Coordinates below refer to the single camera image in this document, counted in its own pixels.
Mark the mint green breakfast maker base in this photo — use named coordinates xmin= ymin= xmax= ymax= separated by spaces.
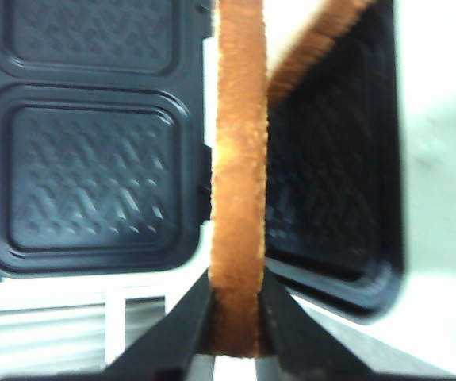
xmin=266 ymin=1 xmax=456 ymax=351

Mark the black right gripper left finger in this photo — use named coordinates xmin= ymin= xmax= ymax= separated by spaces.
xmin=106 ymin=272 xmax=215 ymax=380

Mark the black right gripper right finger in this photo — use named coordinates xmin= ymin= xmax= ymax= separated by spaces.
xmin=261 ymin=269 xmax=375 ymax=381

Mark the white bread slice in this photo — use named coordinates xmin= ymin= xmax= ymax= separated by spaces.
xmin=264 ymin=1 xmax=375 ymax=106
xmin=209 ymin=1 xmax=267 ymax=357

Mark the mint green maker lid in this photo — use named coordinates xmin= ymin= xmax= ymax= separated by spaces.
xmin=0 ymin=0 xmax=213 ymax=381

